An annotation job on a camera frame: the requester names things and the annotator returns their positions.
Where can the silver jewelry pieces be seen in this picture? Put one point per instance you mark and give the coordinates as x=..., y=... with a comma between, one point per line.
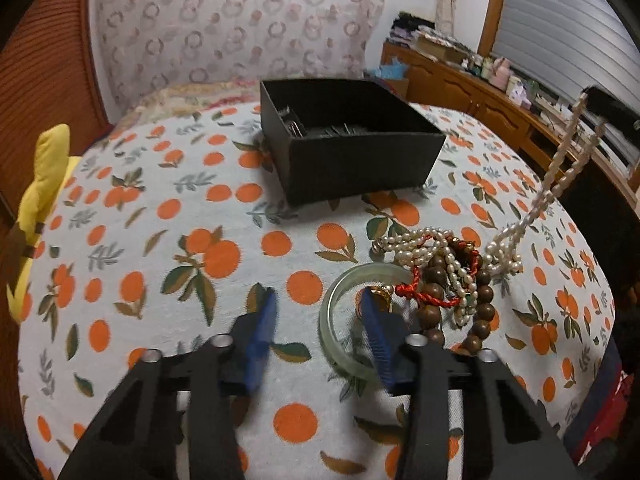
x=300, y=127

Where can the black rectangular box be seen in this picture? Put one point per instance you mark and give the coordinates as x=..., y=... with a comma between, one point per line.
x=350, y=167

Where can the red and navy cloth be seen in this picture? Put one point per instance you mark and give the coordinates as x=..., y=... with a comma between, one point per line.
x=597, y=415

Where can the pile of folded fabrics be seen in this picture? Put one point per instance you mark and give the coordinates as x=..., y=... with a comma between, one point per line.
x=430, y=35

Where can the wooden cabinet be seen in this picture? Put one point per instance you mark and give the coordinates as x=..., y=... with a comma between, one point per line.
x=450, y=85

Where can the wooden window frame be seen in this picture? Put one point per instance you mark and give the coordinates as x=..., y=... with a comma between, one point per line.
x=492, y=5

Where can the pale green jade bangle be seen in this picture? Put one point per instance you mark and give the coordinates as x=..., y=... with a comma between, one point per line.
x=332, y=305

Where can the blue crumpled paper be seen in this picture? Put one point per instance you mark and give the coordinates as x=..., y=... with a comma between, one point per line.
x=392, y=69

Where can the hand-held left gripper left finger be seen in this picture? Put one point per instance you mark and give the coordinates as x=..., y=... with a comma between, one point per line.
x=260, y=336

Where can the floral quilt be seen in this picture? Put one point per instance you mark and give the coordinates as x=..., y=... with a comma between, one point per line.
x=195, y=95

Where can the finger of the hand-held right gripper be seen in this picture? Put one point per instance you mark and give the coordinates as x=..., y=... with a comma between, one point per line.
x=611, y=105

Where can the pink jar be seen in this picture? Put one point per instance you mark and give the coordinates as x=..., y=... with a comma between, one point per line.
x=501, y=72

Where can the yellow plush toy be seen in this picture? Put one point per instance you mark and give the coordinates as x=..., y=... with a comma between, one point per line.
x=37, y=195

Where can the orange fruit print bed sheet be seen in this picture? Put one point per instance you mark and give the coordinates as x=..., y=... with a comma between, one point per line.
x=165, y=260

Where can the white window blinds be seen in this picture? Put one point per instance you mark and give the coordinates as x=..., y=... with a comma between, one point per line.
x=560, y=20

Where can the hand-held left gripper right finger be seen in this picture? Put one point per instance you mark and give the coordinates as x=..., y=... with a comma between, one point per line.
x=376, y=340

